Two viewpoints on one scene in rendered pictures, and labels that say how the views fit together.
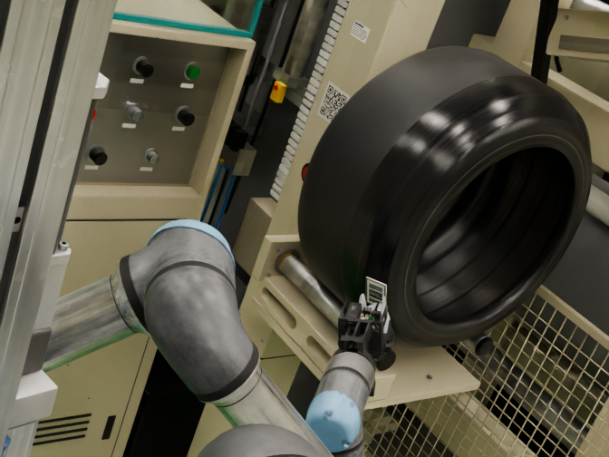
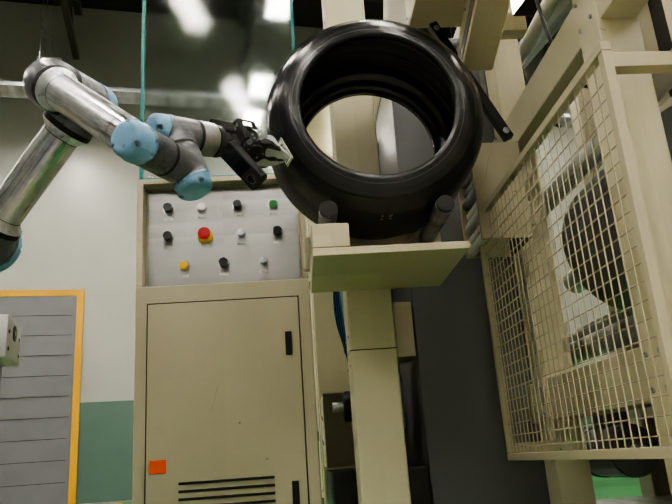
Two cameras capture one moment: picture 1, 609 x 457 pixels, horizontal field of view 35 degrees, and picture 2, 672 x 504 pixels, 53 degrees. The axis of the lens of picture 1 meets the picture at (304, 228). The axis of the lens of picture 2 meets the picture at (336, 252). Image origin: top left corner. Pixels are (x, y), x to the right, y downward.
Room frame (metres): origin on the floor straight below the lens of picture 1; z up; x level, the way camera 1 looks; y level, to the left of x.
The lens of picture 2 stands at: (0.42, -1.21, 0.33)
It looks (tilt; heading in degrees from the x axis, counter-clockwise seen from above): 17 degrees up; 40
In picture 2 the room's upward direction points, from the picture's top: 4 degrees counter-clockwise
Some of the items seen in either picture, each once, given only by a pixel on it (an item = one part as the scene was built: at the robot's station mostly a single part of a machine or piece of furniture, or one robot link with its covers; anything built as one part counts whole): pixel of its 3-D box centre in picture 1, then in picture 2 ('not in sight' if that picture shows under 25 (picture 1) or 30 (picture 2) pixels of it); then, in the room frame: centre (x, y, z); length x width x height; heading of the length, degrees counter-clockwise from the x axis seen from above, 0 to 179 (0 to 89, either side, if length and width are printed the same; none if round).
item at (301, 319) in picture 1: (321, 333); (327, 257); (1.68, -0.11, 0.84); 0.36 x 0.09 x 0.06; 44
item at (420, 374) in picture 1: (365, 342); (382, 268); (1.78, -0.21, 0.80); 0.37 x 0.36 x 0.02; 134
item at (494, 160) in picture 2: not in sight; (491, 201); (2.20, -0.32, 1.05); 0.20 x 0.15 x 0.30; 44
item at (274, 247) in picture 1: (333, 256); (372, 250); (1.91, -0.08, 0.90); 0.40 x 0.03 x 0.10; 134
